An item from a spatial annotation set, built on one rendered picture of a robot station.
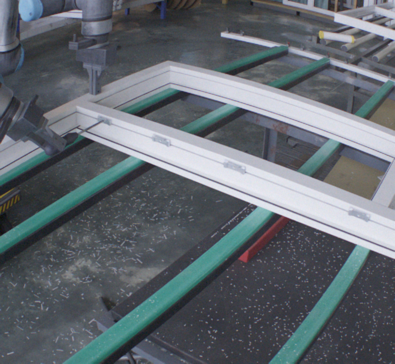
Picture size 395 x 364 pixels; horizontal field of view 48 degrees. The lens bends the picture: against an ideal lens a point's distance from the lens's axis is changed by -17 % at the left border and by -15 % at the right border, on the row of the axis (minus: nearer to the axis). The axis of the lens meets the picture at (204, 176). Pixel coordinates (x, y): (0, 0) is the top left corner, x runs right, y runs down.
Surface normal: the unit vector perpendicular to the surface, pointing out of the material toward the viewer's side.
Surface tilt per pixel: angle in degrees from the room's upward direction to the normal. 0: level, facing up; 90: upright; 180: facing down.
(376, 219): 90
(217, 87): 90
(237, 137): 0
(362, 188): 0
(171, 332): 0
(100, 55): 90
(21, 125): 121
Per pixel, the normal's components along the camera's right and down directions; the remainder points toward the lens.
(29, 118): 0.73, -0.16
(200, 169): -0.57, 0.39
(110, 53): 0.82, 0.32
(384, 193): 0.04, -0.86
